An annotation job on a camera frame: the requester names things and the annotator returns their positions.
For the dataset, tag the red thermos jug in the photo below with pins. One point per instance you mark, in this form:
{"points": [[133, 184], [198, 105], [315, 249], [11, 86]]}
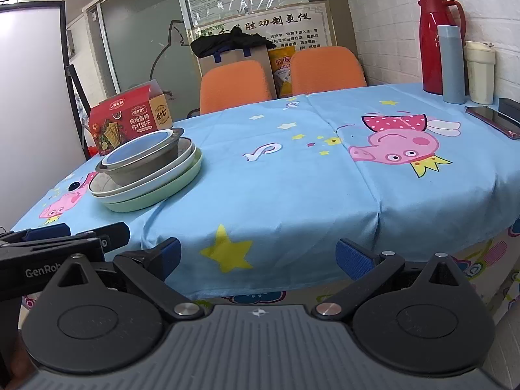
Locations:
{"points": [[430, 48]]}

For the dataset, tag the floral tablecloth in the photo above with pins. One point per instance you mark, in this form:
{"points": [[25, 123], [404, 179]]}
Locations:
{"points": [[487, 260]]}

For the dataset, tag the blue-rimmed white plate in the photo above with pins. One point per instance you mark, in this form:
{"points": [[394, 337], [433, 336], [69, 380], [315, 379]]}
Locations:
{"points": [[101, 189]]}

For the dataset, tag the orange chair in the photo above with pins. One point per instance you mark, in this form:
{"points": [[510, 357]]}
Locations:
{"points": [[325, 69], [235, 85]]}

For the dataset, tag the smartphone in clear case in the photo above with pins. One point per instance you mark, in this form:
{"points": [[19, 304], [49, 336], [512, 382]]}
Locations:
{"points": [[491, 115]]}

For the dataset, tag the blue cartoon printed tablecloth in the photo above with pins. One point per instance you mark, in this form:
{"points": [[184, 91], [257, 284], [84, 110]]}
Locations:
{"points": [[284, 191]]}

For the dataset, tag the red snack box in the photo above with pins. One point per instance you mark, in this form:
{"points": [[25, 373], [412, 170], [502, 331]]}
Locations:
{"points": [[118, 122]]}

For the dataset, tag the black cloth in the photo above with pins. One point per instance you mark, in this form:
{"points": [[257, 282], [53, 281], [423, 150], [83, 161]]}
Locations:
{"points": [[227, 42]]}

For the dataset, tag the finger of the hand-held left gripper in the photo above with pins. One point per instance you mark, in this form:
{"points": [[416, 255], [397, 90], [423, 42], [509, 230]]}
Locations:
{"points": [[48, 230], [105, 233]]}

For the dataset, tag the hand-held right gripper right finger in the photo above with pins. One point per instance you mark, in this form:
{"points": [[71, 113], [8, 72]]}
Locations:
{"points": [[353, 260]]}

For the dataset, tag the white ceramic bowl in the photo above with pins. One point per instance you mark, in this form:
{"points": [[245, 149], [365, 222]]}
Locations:
{"points": [[105, 161]]}

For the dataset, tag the framed calligraphy poster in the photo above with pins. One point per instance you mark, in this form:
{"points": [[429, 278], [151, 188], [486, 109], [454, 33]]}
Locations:
{"points": [[284, 20]]}

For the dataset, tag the cream lidded cup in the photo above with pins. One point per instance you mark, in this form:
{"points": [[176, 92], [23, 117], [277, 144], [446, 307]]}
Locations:
{"points": [[480, 73]]}

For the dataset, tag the glass door with cartoon decal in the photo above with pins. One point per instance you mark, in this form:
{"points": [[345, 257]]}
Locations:
{"points": [[134, 40]]}

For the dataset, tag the stainless steel bowl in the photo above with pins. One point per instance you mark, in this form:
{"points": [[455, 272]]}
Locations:
{"points": [[138, 172]]}

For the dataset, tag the black metal stand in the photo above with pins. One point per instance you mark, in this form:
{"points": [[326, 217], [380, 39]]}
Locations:
{"points": [[79, 109]]}

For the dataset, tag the yellow snack packet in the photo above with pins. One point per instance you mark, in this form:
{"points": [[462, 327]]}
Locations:
{"points": [[282, 73]]}

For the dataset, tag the white board with black frame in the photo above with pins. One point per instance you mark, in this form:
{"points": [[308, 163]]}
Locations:
{"points": [[28, 89]]}

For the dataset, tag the pale green plate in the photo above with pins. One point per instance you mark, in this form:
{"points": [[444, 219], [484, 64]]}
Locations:
{"points": [[162, 195]]}

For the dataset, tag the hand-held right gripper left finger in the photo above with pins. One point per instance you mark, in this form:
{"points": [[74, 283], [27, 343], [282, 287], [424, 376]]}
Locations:
{"points": [[171, 256]]}

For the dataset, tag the light blue tumbler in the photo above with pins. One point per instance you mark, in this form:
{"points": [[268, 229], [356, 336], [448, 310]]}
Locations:
{"points": [[451, 65]]}

